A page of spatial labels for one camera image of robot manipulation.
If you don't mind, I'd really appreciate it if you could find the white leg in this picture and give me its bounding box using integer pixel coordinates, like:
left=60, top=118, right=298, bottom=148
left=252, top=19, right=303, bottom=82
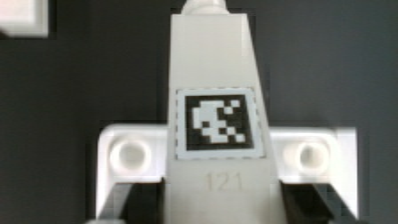
left=0, top=0, right=49, bottom=37
left=165, top=0, right=287, bottom=224

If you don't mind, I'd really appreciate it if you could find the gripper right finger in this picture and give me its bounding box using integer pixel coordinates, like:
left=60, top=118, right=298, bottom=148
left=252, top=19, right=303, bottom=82
left=280, top=182, right=358, bottom=224

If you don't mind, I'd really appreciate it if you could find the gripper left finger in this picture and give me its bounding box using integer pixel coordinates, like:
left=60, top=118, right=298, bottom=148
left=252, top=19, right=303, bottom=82
left=85, top=182, right=165, bottom=224

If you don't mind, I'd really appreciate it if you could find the white desk top tray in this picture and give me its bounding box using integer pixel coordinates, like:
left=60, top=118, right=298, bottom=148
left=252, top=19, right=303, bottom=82
left=95, top=124, right=358, bottom=219

